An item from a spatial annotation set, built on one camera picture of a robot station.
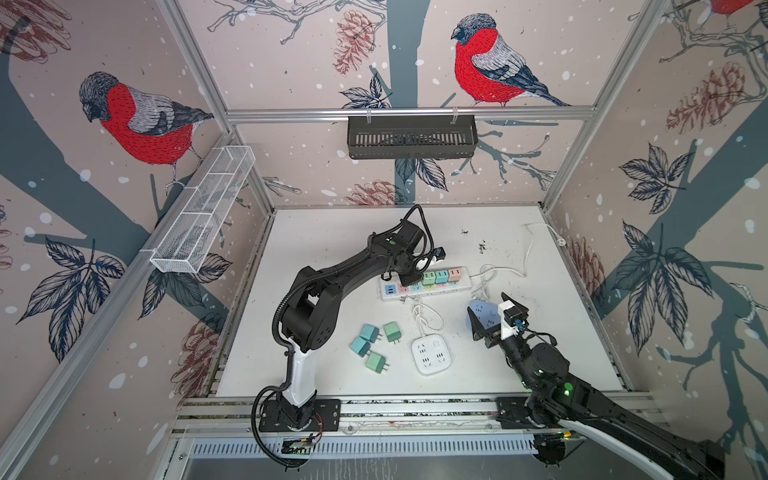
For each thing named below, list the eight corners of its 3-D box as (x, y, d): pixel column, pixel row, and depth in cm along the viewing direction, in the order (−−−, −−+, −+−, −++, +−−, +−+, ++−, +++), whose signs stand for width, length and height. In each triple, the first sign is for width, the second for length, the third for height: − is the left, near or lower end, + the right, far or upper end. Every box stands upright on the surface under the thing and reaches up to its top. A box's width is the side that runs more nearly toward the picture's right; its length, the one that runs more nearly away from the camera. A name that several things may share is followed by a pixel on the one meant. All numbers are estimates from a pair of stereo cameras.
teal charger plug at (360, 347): (349, 350, 86) (348, 347, 85) (357, 336, 89) (357, 334, 87) (366, 360, 84) (366, 358, 83) (375, 346, 87) (374, 344, 85)
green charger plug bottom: (364, 367, 83) (364, 365, 81) (370, 354, 86) (369, 351, 84) (385, 376, 82) (385, 374, 80) (390, 362, 84) (390, 359, 82)
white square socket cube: (412, 375, 81) (413, 372, 79) (411, 338, 88) (411, 334, 86) (451, 375, 81) (453, 372, 79) (447, 338, 88) (448, 334, 86)
